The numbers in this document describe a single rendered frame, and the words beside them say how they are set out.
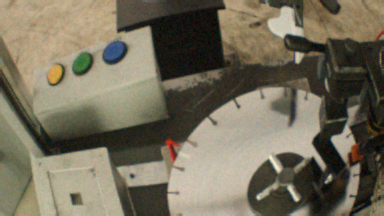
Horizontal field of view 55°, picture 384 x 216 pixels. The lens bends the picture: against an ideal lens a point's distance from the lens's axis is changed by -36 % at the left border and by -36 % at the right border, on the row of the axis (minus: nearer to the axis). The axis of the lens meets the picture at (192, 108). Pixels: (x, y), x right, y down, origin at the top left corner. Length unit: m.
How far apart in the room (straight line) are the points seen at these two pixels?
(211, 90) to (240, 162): 0.30
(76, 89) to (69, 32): 1.30
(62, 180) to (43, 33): 1.52
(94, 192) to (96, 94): 0.19
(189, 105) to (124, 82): 0.18
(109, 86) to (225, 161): 0.24
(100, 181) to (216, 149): 0.19
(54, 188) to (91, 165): 0.11
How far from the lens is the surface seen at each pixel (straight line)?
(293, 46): 0.51
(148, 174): 0.95
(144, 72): 0.87
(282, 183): 0.67
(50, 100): 0.91
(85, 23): 2.18
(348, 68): 0.47
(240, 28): 2.01
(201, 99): 1.01
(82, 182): 0.82
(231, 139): 0.75
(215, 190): 0.72
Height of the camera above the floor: 1.64
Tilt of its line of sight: 63 degrees down
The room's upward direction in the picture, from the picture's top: 11 degrees counter-clockwise
